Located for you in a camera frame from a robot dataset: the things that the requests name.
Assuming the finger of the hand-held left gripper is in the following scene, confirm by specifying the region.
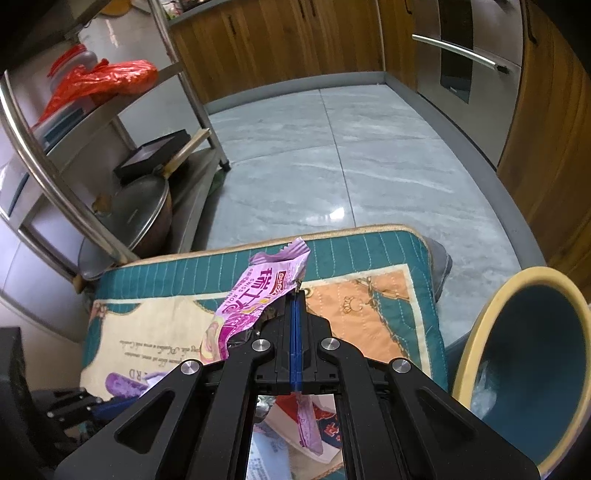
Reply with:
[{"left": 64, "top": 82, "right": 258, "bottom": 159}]
[{"left": 44, "top": 388, "right": 139, "bottom": 428}]

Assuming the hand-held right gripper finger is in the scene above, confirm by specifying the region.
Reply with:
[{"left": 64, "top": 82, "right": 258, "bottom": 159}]
[
  {"left": 55, "top": 290, "right": 297, "bottom": 480},
  {"left": 298, "top": 289, "right": 541, "bottom": 480}
]

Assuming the pink snack wrapper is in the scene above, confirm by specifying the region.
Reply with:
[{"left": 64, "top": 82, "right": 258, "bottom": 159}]
[{"left": 198, "top": 236, "right": 324, "bottom": 457}]

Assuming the teal bin with yellow rim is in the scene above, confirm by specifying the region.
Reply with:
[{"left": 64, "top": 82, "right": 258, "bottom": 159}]
[{"left": 451, "top": 267, "right": 591, "bottom": 480}]

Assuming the white and red printed packet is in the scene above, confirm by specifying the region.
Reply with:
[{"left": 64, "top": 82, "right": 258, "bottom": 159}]
[{"left": 272, "top": 396, "right": 343, "bottom": 465}]

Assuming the grey metal cabinet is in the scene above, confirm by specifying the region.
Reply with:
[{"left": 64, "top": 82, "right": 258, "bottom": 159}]
[{"left": 0, "top": 152, "right": 93, "bottom": 343}]

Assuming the teal and cream printed mat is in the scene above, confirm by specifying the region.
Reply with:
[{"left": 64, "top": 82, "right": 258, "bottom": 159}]
[{"left": 79, "top": 224, "right": 450, "bottom": 407}]

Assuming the stainless steel rack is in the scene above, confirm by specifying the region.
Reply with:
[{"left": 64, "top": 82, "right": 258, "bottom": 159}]
[{"left": 0, "top": 0, "right": 232, "bottom": 283}]

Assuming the pan with glass lid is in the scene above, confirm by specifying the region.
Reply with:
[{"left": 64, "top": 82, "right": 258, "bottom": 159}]
[{"left": 78, "top": 173, "right": 174, "bottom": 282}]

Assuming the clear plastic storage container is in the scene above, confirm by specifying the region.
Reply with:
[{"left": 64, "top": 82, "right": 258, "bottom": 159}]
[{"left": 31, "top": 99, "right": 100, "bottom": 145}]

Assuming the black flat box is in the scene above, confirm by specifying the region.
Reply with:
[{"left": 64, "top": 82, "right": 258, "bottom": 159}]
[{"left": 113, "top": 129, "right": 191, "bottom": 185}]

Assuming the wooden kitchen cabinet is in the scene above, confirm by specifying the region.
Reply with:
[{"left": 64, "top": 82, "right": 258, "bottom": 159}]
[
  {"left": 496, "top": 0, "right": 591, "bottom": 273},
  {"left": 168, "top": 0, "right": 419, "bottom": 104}
]

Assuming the clear container with red lid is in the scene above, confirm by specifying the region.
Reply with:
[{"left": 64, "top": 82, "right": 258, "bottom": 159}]
[{"left": 48, "top": 44, "right": 100, "bottom": 88}]

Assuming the stainless steel oven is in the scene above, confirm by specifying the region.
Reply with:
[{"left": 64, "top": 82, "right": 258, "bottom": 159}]
[{"left": 412, "top": 0, "right": 525, "bottom": 169}]

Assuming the wooden handle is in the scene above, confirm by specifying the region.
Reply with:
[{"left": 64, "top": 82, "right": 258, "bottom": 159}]
[{"left": 161, "top": 128, "right": 211, "bottom": 175}]

